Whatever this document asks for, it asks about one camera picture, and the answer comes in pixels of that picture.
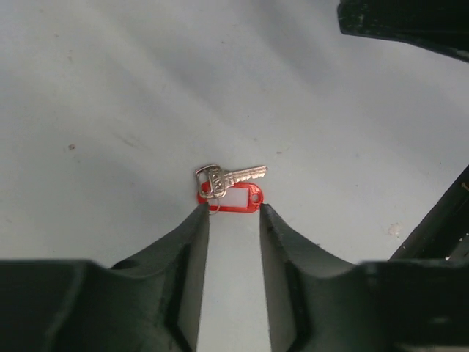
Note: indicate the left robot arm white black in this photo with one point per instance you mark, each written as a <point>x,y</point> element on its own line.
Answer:
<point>109,107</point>

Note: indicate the key with red tag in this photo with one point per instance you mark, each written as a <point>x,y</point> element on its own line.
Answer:
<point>213,183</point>

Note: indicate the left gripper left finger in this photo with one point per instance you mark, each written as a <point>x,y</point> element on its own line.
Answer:
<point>150,301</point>

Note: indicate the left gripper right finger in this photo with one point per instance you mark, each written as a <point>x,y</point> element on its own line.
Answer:
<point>319,302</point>

